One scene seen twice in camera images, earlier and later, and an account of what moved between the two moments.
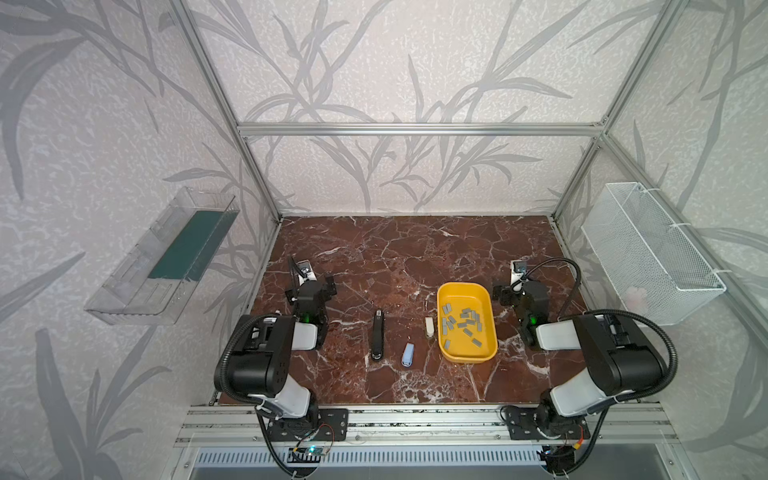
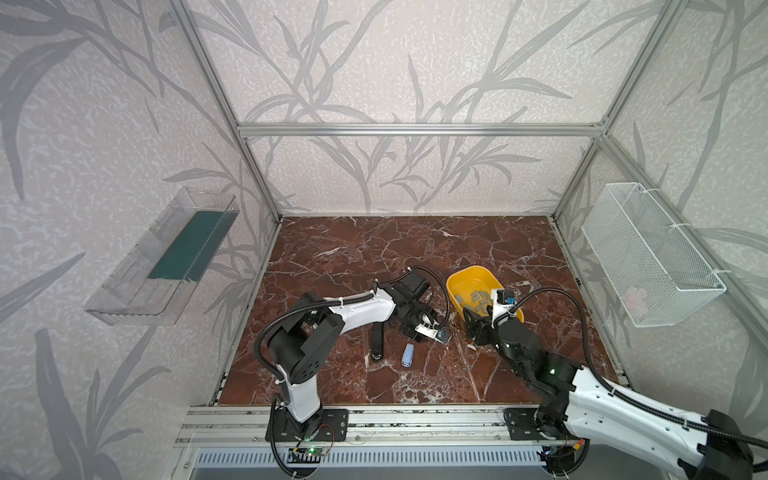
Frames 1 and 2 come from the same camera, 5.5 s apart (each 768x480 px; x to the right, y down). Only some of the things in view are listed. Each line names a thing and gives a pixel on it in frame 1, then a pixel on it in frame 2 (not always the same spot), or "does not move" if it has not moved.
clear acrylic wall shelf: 153,282 does not move
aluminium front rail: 417,426 does not move
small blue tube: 408,355 does not move
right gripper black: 519,293 -> 482,327
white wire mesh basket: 650,257 does not move
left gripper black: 307,288 -> 422,315
